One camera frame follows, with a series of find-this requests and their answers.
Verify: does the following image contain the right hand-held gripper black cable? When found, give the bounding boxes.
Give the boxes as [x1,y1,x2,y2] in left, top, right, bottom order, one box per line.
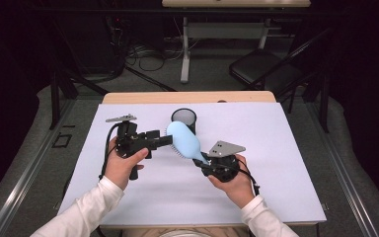
[236,159,261,197]

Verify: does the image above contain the black mesh pen cup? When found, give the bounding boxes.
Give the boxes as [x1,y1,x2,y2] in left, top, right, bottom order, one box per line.
[171,108,198,136]

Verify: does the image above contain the white table cover board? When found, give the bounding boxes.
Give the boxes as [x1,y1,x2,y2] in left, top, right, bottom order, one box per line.
[57,102,328,228]

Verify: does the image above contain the white-legged wooden desk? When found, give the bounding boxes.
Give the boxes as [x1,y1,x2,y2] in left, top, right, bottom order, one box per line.
[161,0,312,84]

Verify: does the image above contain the black folding chair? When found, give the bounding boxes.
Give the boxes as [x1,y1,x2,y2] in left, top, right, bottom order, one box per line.
[228,28,332,115]

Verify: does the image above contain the aluminium floor rail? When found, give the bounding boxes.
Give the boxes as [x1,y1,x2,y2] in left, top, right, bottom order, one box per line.
[304,102,379,237]
[0,98,77,237]

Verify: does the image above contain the black floor cables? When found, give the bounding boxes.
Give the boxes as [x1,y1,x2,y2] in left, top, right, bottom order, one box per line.
[124,42,179,93]

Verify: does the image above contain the dark equipment tower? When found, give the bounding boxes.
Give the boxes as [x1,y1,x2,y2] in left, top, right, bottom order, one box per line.
[105,16,132,78]

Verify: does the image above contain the hand-held gripper black cable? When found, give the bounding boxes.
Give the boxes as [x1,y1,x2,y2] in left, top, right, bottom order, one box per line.
[98,121,122,181]
[236,159,261,197]

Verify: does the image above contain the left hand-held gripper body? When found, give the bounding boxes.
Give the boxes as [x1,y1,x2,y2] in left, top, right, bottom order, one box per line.
[105,114,154,181]

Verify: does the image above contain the light blue hairbrush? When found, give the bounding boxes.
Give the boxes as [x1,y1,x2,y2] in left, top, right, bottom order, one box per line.
[165,120,209,165]

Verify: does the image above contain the left hand-held gripper black cable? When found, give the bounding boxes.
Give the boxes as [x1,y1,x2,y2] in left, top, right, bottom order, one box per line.
[98,121,122,181]

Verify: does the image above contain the person's white shirt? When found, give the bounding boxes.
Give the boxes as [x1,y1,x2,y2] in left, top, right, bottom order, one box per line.
[161,230,211,237]

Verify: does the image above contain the black metal stand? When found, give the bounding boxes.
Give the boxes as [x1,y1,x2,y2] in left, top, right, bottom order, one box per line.
[319,29,331,133]
[48,19,110,130]

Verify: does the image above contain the person's left hand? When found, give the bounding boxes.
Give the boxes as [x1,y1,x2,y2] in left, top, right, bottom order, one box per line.
[104,136,150,192]

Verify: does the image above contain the person's beige trousers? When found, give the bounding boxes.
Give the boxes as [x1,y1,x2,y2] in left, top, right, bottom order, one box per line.
[121,226,250,237]

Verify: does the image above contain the wooden table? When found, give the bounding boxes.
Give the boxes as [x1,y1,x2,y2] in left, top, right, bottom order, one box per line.
[59,91,320,230]

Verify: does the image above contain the person's right hand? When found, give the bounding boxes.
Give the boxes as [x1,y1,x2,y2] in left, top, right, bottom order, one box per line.
[207,154,256,209]

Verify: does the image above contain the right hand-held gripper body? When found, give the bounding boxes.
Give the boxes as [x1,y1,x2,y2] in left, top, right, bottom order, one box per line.
[202,140,247,183]

